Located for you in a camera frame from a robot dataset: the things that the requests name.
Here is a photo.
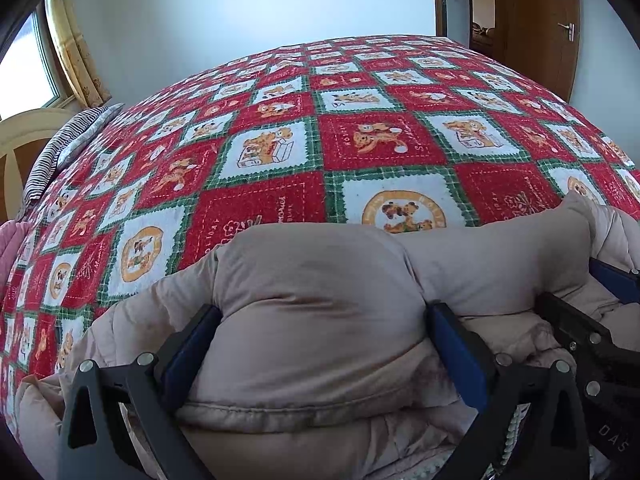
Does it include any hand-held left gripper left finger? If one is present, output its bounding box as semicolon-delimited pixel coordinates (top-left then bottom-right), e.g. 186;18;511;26
57;305;223;480

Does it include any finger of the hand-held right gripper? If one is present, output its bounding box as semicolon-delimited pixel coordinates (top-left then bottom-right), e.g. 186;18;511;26
537;292;616;361
589;258;640;306

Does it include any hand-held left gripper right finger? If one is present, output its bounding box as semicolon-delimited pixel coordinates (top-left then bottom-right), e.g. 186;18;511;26
427;302;591;480

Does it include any pale pink puffer jacket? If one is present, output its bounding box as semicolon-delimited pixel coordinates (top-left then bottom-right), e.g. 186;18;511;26
15;191;640;480

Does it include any pink folded quilt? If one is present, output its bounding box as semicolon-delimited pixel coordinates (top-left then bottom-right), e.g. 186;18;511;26
0;220;31;291

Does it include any striped pillow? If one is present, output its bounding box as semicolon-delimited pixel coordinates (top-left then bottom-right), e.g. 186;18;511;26
22;105;113;206

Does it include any grey patterned pillow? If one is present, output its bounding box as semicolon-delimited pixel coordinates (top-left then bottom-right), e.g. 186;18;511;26
57;103;126;168

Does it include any brown wooden door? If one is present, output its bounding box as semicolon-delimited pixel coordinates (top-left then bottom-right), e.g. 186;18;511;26
492;0;581;106

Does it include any red patchwork bedspread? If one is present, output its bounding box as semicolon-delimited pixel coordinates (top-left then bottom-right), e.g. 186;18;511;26
0;35;640;411

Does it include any wooden bed headboard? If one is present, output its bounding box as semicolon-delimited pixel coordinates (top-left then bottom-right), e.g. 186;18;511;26
0;107;76;223

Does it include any brown sofa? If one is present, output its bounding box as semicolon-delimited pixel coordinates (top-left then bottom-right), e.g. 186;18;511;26
472;22;496;51

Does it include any narrow yellow curtain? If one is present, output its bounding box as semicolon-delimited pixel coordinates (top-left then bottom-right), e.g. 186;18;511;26
47;0;113;108

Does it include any window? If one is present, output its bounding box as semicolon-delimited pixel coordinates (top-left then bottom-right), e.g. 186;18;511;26
0;7;68;121

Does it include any dark wooden door frame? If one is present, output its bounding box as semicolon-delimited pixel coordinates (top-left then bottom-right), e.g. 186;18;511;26
431;0;496;56

